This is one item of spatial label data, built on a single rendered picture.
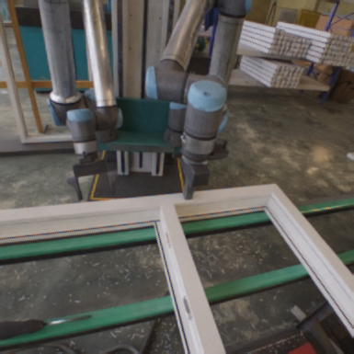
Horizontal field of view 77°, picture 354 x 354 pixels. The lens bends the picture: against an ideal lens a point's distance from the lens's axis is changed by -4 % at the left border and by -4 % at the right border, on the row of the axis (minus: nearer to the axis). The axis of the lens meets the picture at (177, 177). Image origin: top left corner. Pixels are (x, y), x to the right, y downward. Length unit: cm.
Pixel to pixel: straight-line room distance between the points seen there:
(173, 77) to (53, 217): 52
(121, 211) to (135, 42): 102
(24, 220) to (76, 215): 14
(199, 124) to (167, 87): 17
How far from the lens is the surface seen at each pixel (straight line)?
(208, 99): 55
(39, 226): 77
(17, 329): 64
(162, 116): 152
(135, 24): 147
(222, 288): 68
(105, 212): 72
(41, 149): 276
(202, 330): 55
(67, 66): 124
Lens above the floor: 145
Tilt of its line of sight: 38 degrees down
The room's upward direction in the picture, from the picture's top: 9 degrees clockwise
